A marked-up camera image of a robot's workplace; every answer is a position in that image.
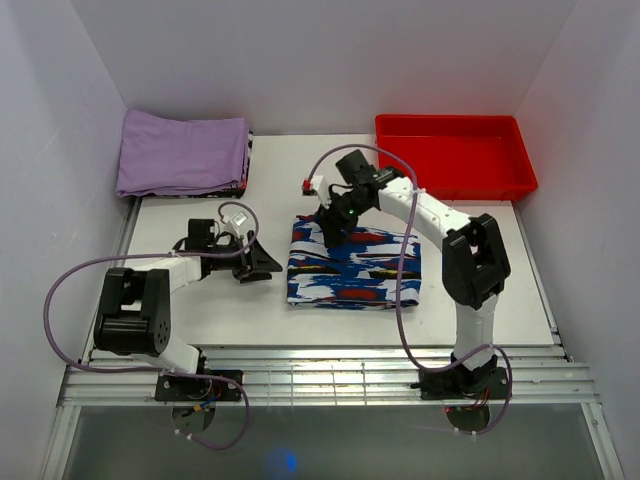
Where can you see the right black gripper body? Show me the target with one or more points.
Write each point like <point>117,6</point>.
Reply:
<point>343,212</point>

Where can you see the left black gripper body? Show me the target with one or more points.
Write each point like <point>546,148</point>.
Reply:
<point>241,265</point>

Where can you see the blue patterned trousers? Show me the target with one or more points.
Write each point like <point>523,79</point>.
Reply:
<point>358,275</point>

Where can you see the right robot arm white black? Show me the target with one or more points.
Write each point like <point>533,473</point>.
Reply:
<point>474,262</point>

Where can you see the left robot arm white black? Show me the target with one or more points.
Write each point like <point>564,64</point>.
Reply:
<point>134,311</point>

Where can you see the folded purple trousers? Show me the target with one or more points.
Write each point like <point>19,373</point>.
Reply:
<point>163,157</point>

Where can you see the red plastic tray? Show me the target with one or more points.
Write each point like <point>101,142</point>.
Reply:
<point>461,157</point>

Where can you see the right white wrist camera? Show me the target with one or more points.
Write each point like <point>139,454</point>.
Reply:
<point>317,186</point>

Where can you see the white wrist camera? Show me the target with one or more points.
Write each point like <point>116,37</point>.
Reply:
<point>317,186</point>
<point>237,224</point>

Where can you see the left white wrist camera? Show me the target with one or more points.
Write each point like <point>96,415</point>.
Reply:
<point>237,224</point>

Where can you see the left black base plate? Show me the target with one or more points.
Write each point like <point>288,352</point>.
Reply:
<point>171,388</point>

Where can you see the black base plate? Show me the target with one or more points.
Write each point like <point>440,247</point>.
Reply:
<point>171,388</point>
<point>462,384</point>

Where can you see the aluminium rail frame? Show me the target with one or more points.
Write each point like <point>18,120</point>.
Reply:
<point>343,375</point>

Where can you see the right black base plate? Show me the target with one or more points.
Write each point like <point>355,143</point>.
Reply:
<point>462,384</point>

